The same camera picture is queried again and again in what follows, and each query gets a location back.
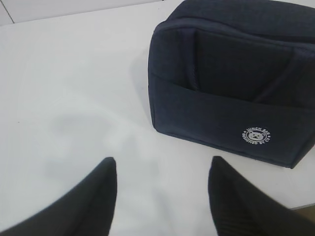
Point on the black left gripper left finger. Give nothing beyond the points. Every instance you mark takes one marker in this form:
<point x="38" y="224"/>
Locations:
<point x="86" y="210"/>

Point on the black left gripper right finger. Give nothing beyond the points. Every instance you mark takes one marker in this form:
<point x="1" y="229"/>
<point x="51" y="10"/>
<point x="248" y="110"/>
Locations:
<point x="239" y="208"/>

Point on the navy blue lunch bag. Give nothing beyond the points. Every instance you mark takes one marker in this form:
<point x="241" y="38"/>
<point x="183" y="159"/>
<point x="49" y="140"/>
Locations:
<point x="236" y="75"/>

